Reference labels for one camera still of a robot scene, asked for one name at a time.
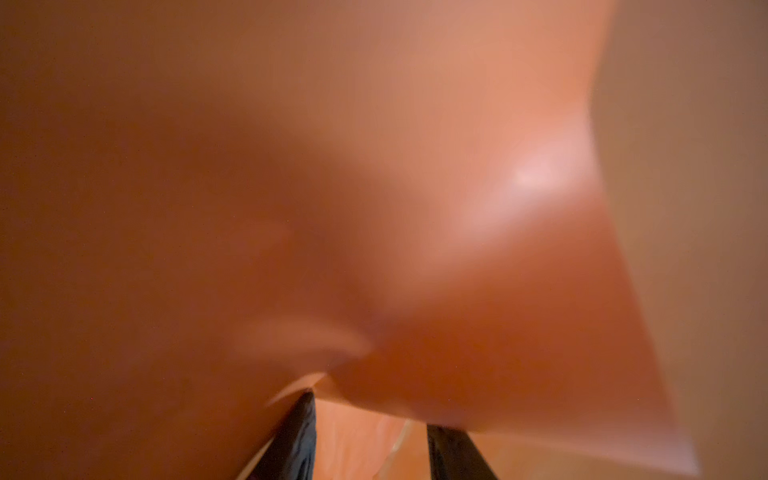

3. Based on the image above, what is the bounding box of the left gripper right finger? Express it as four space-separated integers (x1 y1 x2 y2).
427 424 498 480

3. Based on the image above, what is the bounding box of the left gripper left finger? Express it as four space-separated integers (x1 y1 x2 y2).
247 391 317 480

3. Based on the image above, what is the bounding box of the orange wrapping paper sheet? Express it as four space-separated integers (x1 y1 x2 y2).
1 1 767 479

